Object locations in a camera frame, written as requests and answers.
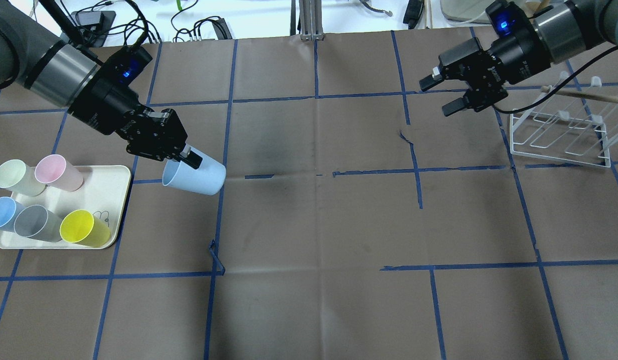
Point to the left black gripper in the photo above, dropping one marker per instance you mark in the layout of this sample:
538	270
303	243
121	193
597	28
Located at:
102	107

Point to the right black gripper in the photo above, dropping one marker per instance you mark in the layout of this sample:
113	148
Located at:
515	61

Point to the light blue plastic cup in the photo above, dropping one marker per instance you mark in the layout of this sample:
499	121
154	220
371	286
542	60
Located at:
208	179

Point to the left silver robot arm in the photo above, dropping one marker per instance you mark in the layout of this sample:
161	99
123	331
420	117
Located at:
41	61

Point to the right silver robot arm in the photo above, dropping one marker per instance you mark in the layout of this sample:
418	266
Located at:
573	27

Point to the yellow plastic cup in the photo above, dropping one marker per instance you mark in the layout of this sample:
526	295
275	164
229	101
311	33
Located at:
82	227

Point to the pink plastic cup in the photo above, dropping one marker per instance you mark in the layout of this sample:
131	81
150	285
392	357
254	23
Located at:
55	171

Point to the grey plastic cup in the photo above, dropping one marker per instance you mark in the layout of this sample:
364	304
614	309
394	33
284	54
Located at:
38	223

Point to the pale green plastic cup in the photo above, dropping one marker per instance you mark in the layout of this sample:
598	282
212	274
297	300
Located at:
18	177

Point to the blue plastic cup on tray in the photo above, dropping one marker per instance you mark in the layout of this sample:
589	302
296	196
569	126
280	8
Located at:
9	211

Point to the black power adapter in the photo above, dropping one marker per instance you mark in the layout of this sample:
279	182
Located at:
413	12

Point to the cream plastic tray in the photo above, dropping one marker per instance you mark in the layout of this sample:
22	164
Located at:
104	193

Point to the brown paper table cover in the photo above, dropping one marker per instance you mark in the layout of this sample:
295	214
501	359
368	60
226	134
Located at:
356	220

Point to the wooden rack handle rod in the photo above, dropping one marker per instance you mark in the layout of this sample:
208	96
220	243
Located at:
590	96

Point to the white wire cup rack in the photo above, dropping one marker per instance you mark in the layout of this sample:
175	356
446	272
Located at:
567	129

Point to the aluminium frame post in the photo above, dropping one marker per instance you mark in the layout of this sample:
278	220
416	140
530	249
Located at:
306	20

